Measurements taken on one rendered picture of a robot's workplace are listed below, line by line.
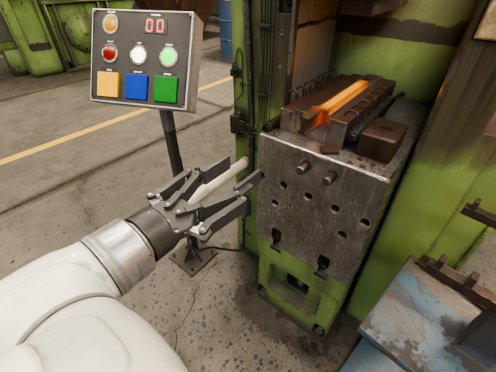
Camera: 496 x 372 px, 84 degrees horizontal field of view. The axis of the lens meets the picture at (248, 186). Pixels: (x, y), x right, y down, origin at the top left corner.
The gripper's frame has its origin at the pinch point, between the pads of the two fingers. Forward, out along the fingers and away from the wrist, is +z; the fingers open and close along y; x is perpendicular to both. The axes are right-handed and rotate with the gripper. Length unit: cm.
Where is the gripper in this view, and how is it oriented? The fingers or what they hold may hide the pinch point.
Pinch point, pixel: (234, 175)
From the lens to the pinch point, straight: 51.1
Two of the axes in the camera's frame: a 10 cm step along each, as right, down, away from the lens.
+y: 7.8, 3.9, -4.9
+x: 0.0, -7.8, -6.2
